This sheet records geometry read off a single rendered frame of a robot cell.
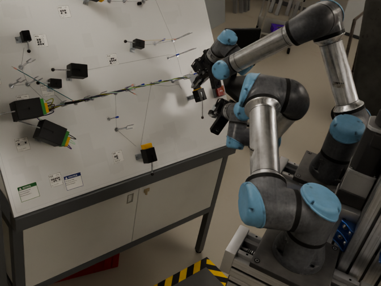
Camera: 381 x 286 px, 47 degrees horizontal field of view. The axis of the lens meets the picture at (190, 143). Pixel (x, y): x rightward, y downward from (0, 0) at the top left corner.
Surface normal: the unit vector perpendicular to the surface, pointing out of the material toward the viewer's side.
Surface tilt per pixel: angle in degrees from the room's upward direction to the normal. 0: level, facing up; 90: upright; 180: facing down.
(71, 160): 54
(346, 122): 7
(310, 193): 8
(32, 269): 90
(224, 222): 0
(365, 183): 90
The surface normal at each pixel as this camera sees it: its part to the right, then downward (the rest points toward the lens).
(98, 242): 0.63, 0.51
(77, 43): 0.61, -0.07
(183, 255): 0.17, -0.83
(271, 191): 0.10, -0.62
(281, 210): 0.09, -0.02
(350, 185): -0.43, 0.43
